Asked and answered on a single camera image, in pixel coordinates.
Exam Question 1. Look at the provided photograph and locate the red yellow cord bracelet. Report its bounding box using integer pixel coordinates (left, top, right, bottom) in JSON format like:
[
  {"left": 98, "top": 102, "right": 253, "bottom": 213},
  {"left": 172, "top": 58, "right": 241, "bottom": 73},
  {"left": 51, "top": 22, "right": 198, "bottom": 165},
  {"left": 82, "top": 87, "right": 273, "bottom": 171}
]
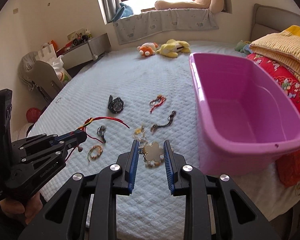
[{"left": 65, "top": 116, "right": 131, "bottom": 162}]

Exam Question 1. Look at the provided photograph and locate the gold bead bracelet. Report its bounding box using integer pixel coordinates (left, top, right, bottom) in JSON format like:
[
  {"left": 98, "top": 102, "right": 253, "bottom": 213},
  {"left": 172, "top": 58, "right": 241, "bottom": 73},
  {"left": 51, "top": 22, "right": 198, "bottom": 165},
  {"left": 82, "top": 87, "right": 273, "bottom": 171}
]
[{"left": 87, "top": 145, "right": 104, "bottom": 162}]

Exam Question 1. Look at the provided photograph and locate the black cord pendant necklace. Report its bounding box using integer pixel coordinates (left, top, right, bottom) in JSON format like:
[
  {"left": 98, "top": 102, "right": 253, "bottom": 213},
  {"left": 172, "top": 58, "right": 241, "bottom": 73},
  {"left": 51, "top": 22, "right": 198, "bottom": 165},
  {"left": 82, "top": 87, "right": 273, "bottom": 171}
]
[{"left": 96, "top": 125, "right": 107, "bottom": 144}]

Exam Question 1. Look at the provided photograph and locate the gold chain yellow charm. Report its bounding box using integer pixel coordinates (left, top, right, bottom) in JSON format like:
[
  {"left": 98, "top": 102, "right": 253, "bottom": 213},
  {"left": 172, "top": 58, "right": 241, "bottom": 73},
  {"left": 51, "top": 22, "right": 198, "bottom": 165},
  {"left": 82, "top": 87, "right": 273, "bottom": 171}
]
[{"left": 132, "top": 124, "right": 147, "bottom": 142}]

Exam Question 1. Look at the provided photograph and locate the flower pendant necklace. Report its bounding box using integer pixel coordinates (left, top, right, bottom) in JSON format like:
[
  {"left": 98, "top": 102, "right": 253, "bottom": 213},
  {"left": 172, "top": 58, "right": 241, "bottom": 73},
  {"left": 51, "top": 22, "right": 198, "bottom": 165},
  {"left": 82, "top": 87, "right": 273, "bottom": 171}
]
[{"left": 139, "top": 141, "right": 165, "bottom": 168}]

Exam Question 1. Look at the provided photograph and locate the brown cord necklace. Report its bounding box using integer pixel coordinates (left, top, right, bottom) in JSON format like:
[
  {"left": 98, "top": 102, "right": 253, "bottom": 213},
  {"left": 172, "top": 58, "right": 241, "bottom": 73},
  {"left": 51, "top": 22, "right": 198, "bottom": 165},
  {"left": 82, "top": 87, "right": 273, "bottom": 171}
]
[{"left": 150, "top": 110, "right": 177, "bottom": 134}]

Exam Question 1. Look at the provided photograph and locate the red string bracelet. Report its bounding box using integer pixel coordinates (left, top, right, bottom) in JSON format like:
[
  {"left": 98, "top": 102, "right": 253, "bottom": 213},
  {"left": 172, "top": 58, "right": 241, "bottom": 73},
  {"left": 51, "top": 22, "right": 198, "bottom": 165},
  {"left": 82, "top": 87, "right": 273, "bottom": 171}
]
[{"left": 149, "top": 94, "right": 167, "bottom": 114}]

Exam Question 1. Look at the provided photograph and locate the person's left hand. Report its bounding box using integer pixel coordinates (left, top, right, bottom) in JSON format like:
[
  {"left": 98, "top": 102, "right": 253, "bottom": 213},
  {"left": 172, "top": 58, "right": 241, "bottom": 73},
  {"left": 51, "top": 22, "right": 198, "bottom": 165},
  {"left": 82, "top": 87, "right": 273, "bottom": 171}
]
[{"left": 0, "top": 192, "right": 43, "bottom": 225}]

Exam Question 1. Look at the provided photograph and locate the light blue bed cover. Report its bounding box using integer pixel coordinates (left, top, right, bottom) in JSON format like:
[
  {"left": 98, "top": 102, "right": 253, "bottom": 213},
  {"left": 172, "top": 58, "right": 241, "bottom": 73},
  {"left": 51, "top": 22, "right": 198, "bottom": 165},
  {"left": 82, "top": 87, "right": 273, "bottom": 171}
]
[{"left": 30, "top": 42, "right": 300, "bottom": 220}]

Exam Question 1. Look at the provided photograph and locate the red basket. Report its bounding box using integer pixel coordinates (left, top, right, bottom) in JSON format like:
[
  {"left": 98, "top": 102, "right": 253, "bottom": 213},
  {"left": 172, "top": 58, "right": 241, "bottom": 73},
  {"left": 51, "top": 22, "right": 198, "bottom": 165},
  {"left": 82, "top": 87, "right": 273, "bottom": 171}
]
[{"left": 26, "top": 107, "right": 42, "bottom": 123}]

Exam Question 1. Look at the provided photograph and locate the black wrist watch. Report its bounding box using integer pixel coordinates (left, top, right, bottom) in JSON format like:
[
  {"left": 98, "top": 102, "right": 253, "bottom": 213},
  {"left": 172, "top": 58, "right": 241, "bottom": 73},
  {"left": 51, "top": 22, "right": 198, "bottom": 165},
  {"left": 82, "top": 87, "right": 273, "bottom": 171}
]
[{"left": 108, "top": 95, "right": 124, "bottom": 114}]

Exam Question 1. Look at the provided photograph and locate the grey chair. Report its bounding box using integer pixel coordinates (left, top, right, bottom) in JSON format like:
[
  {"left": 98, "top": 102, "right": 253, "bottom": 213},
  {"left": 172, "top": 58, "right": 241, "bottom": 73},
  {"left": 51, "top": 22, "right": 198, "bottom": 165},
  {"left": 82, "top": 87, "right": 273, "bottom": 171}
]
[{"left": 18, "top": 52, "right": 64, "bottom": 103}]

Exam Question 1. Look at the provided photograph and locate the white plastic bag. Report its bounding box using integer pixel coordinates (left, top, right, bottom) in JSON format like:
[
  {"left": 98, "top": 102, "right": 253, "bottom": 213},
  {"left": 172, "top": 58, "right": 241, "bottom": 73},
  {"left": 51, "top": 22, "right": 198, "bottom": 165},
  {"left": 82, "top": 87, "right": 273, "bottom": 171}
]
[{"left": 52, "top": 55, "right": 72, "bottom": 85}]

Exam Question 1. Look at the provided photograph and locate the grey white desk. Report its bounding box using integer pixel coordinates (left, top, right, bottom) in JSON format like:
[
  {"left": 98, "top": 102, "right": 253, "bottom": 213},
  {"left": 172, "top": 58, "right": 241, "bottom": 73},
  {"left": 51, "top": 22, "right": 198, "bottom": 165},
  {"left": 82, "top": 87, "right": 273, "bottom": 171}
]
[{"left": 56, "top": 29, "right": 111, "bottom": 70}]

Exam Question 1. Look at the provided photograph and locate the red patterned quilt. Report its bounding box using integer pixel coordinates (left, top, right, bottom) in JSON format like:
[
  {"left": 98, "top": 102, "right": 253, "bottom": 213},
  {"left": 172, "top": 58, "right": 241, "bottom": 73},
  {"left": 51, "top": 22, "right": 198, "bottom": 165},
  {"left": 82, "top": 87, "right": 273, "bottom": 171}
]
[{"left": 246, "top": 52, "right": 300, "bottom": 188}]

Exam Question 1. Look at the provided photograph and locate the white paper bag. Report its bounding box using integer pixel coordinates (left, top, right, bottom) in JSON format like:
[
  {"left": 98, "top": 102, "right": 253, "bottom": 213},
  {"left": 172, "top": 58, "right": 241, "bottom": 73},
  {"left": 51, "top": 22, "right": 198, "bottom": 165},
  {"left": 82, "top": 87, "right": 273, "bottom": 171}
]
[{"left": 35, "top": 43, "right": 57, "bottom": 65}]

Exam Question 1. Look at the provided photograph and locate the pink plastic tub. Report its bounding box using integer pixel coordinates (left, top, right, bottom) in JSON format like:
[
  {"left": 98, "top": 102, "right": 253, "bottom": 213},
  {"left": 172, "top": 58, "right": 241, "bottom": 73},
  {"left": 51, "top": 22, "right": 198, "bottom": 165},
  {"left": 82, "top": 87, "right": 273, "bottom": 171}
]
[{"left": 189, "top": 53, "right": 300, "bottom": 176}]

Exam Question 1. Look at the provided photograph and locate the orange plush toy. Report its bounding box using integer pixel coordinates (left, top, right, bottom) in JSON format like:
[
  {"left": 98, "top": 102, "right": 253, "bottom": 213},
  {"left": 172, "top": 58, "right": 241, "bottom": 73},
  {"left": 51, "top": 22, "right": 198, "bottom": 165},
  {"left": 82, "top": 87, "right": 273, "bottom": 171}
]
[{"left": 137, "top": 42, "right": 158, "bottom": 57}]

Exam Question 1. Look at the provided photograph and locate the grey patterned window cloth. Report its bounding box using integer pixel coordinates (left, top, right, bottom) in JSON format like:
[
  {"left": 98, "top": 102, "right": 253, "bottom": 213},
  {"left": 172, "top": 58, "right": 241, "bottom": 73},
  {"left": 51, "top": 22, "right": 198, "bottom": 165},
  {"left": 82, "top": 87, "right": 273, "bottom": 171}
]
[{"left": 113, "top": 9, "right": 219, "bottom": 44}]

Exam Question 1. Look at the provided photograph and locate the yellow plush toy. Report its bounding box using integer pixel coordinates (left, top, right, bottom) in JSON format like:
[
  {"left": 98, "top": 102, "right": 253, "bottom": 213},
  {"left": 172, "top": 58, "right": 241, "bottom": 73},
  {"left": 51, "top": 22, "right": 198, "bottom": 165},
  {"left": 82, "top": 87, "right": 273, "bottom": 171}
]
[{"left": 156, "top": 39, "right": 191, "bottom": 58}]

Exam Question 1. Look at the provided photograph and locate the blue plush toy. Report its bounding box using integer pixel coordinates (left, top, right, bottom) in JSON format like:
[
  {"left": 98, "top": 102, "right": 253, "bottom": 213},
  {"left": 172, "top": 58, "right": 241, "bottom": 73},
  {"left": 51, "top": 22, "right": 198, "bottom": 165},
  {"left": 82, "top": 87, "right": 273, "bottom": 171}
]
[{"left": 111, "top": 2, "right": 134, "bottom": 22}]

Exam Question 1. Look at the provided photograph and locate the green plush toy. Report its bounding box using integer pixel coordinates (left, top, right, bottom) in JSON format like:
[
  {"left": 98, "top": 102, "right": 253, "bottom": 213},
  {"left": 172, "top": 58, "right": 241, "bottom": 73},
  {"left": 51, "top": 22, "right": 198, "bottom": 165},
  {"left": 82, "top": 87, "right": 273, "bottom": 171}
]
[{"left": 235, "top": 41, "right": 253, "bottom": 55}]

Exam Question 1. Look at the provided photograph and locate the yellow striped quilt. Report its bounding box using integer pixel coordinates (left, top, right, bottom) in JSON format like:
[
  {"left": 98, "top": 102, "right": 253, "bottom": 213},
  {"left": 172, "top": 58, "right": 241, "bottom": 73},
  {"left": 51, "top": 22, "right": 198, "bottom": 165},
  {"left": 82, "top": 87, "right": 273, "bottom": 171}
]
[{"left": 249, "top": 25, "right": 300, "bottom": 81}]

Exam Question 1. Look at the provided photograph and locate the grey bed headboard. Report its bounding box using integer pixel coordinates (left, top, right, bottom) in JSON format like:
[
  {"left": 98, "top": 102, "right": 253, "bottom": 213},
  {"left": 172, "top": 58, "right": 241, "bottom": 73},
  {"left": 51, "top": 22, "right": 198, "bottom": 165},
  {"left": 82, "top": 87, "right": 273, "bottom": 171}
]
[{"left": 250, "top": 4, "right": 300, "bottom": 41}]

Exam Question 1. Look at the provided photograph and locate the large beige teddy bear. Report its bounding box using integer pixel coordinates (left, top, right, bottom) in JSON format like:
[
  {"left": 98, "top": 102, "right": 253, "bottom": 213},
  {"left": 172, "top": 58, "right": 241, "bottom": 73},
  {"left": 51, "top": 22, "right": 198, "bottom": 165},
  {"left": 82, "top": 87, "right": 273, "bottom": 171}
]
[{"left": 154, "top": 0, "right": 224, "bottom": 14}]

